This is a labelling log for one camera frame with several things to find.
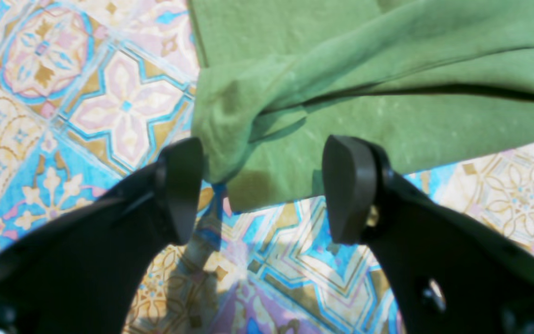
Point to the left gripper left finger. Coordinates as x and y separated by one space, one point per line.
79 273

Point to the patterned tablecloth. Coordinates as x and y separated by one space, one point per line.
91 91

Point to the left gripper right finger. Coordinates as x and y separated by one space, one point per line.
449 273

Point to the green t-shirt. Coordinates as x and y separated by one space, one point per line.
431 81

